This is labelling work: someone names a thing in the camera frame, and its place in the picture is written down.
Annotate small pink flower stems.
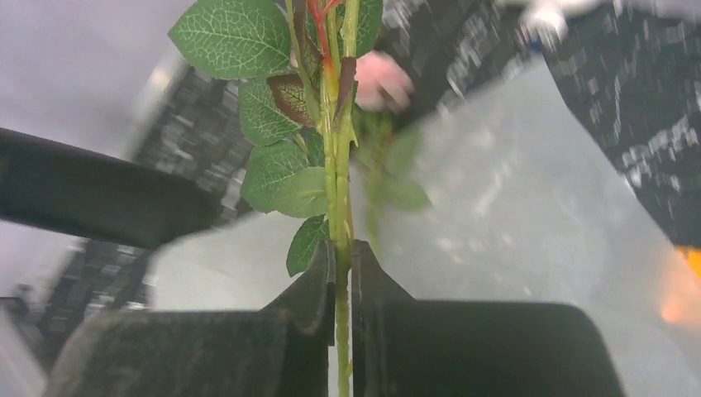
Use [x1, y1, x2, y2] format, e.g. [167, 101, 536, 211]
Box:
[168, 1, 429, 396]

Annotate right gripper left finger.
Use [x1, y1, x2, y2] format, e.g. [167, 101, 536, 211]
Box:
[46, 241, 336, 397]

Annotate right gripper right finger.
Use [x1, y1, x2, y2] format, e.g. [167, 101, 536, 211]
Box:
[351, 241, 624, 396]

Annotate white wrapping paper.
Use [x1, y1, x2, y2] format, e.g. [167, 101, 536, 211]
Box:
[147, 55, 701, 397]

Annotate black cylindrical vase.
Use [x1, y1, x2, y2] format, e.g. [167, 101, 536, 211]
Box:
[1, 128, 220, 250]

